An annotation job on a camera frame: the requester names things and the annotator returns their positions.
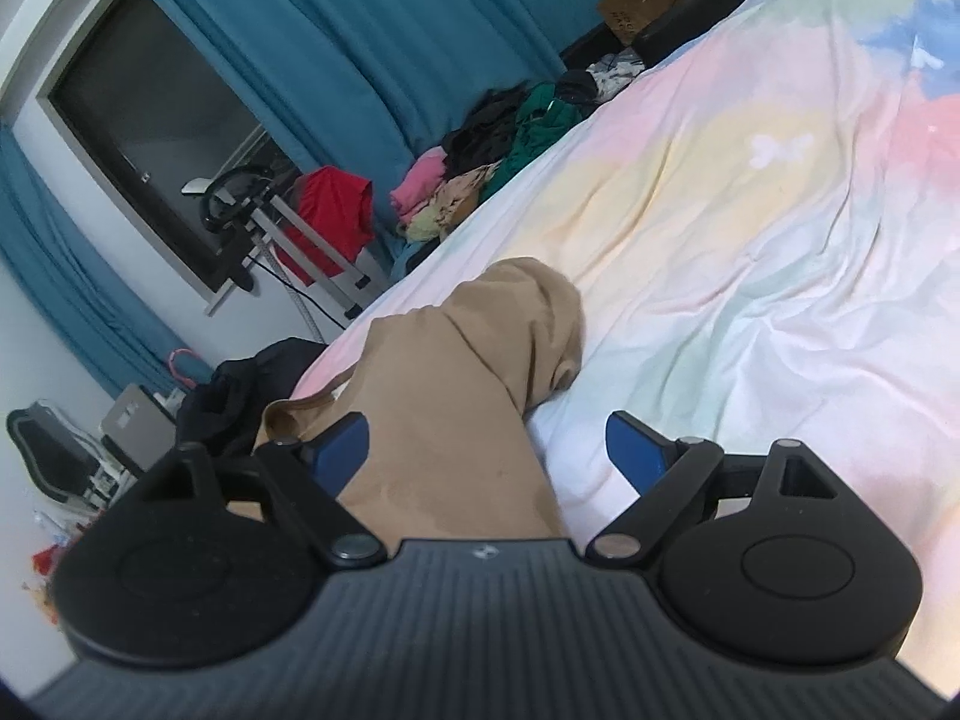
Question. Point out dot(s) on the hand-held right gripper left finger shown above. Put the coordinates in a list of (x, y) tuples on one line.
[(341, 454)]

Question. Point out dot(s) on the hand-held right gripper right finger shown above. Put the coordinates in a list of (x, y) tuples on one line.
[(630, 454)]

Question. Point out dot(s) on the tan printed shirt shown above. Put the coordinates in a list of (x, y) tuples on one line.
[(450, 390)]

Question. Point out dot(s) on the pink clothes hanger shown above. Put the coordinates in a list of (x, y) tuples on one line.
[(176, 367)]

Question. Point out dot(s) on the dark navy jacket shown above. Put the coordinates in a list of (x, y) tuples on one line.
[(232, 390)]

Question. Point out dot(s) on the blue cloth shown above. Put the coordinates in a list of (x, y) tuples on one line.
[(406, 256)]

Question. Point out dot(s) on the silver box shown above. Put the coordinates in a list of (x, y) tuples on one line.
[(135, 420)]

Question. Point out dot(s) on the red garment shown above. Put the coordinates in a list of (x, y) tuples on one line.
[(330, 210)]

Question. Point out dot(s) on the silver exercise machine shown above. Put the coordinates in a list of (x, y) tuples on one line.
[(264, 221)]

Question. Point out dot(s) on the pastel tie-dye bed sheet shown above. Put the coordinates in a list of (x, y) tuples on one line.
[(750, 240)]

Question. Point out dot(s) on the pink garment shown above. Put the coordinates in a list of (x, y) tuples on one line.
[(420, 180)]

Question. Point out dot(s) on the black chair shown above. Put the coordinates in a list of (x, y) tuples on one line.
[(45, 450)]

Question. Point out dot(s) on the colourful desk clutter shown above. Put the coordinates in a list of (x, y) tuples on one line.
[(49, 562)]

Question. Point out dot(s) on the green garment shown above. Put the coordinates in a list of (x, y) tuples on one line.
[(540, 135)]

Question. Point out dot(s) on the black garment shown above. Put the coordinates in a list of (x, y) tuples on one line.
[(480, 139)]

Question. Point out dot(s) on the narrow teal curtain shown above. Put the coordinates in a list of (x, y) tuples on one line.
[(60, 255)]

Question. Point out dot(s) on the white patterned garment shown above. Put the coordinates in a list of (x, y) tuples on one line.
[(619, 71)]

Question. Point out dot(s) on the dark window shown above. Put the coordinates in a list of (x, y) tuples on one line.
[(127, 112)]

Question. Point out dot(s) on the wide teal curtain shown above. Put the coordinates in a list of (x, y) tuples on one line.
[(337, 37)]

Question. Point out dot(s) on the brown paper bag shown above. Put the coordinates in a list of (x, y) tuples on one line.
[(637, 0)]

